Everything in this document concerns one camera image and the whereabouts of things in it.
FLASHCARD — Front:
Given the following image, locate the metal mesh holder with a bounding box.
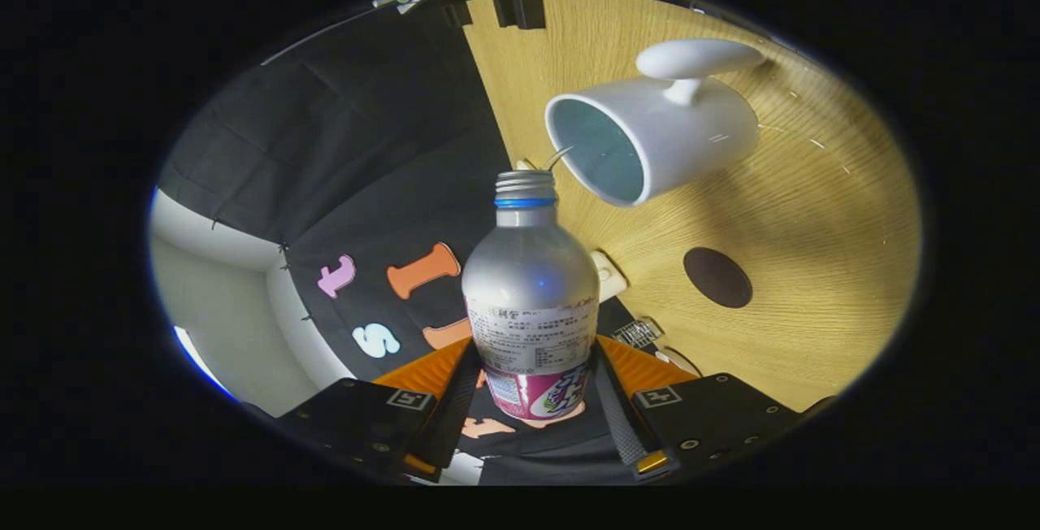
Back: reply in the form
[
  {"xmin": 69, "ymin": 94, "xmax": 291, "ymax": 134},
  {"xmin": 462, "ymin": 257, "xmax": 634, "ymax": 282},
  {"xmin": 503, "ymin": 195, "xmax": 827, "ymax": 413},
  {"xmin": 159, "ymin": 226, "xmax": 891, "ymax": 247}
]
[{"xmin": 613, "ymin": 317, "xmax": 665, "ymax": 350}]

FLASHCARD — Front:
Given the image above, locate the wide ceiling light panel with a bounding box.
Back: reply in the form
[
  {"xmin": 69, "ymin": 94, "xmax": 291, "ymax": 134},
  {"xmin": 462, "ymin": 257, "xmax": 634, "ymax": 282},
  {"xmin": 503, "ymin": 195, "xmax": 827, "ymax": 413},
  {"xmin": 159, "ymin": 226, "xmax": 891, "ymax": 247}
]
[{"xmin": 173, "ymin": 325, "xmax": 238, "ymax": 402}]

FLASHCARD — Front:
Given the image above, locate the brown round coaster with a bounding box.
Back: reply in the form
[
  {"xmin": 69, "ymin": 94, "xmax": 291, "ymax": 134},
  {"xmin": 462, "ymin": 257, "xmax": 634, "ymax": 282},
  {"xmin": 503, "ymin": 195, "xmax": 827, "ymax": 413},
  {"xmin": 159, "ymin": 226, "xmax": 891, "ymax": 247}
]
[{"xmin": 683, "ymin": 247, "xmax": 753, "ymax": 309}]

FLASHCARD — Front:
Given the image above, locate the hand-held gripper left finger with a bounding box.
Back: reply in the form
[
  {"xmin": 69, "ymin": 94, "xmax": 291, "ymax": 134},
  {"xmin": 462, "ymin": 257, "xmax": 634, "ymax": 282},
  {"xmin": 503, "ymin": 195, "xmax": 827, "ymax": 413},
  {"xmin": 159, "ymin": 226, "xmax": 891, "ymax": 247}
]
[{"xmin": 276, "ymin": 337, "xmax": 482, "ymax": 484}]

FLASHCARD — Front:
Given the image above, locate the black backdrop cloth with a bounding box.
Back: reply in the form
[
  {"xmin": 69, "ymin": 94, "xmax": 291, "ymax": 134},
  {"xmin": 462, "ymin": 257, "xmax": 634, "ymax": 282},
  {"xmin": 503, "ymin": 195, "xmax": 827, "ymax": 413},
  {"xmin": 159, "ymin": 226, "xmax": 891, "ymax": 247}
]
[{"xmin": 158, "ymin": 0, "xmax": 643, "ymax": 486}]

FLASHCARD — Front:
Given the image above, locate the white cup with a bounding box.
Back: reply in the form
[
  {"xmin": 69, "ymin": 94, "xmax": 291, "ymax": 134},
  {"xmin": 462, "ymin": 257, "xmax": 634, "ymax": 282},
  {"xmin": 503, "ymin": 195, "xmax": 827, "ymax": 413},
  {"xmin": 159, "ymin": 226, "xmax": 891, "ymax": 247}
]
[{"xmin": 544, "ymin": 38, "xmax": 766, "ymax": 208}]

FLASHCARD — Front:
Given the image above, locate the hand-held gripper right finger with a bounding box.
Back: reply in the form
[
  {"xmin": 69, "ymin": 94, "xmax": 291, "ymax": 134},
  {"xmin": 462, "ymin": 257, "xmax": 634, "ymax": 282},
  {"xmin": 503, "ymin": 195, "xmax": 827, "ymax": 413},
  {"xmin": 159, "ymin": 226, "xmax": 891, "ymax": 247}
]
[{"xmin": 591, "ymin": 335, "xmax": 838, "ymax": 482}]

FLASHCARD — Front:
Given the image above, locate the silver juice bottle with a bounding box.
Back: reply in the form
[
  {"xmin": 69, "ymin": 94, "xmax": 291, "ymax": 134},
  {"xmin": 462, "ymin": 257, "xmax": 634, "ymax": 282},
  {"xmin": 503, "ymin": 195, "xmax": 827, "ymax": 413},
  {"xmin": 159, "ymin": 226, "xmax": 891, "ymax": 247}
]
[{"xmin": 461, "ymin": 170, "xmax": 600, "ymax": 421}]

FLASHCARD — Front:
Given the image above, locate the black block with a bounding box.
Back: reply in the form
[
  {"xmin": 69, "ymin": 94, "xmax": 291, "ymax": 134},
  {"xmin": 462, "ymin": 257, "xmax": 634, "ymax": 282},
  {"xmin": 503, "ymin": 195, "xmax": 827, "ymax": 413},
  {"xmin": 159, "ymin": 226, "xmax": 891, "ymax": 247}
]
[{"xmin": 493, "ymin": 0, "xmax": 546, "ymax": 31}]

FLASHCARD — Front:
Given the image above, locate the wooden table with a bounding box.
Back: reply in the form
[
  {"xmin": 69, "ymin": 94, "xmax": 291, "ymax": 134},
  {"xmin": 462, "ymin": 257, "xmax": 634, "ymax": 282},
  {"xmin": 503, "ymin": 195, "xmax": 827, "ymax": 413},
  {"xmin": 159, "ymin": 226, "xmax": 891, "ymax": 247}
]
[{"xmin": 463, "ymin": 0, "xmax": 923, "ymax": 413}]

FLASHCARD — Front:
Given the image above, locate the white toaster with bread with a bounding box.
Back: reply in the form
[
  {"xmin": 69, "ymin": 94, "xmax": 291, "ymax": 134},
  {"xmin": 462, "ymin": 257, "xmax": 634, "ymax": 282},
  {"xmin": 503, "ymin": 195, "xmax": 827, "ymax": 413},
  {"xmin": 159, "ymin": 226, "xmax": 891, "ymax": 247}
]
[{"xmin": 591, "ymin": 250, "xmax": 629, "ymax": 303}]

